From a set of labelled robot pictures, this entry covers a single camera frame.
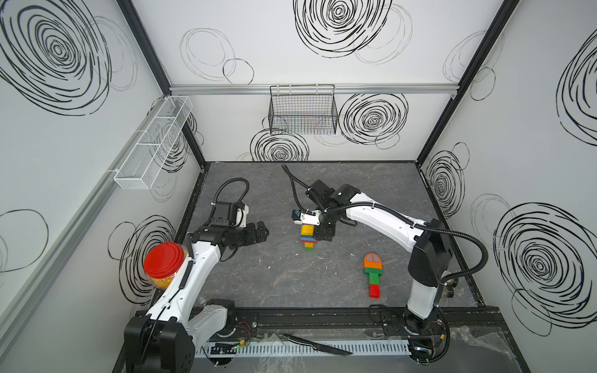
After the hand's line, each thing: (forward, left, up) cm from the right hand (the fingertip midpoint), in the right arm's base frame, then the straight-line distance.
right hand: (320, 227), depth 83 cm
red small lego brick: (-19, -19, -11) cm, 29 cm away
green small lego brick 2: (-14, -19, -11) cm, 26 cm away
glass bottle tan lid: (-15, -46, -11) cm, 49 cm away
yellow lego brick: (-2, +5, +2) cm, 6 cm away
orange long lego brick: (-9, -20, -10) cm, 24 cm away
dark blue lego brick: (-4, +5, +1) cm, 7 cm away
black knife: (-35, +1, -12) cm, 36 cm away
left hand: (-4, +22, +1) cm, 22 cm away
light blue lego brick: (-5, +4, +1) cm, 6 cm away
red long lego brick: (-4, +4, -3) cm, 7 cm away
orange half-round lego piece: (-7, -20, -9) cm, 23 cm away
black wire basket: (+44, +7, +20) cm, 49 cm away
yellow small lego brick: (-4, +4, -7) cm, 9 cm away
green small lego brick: (-4, +4, -11) cm, 12 cm away
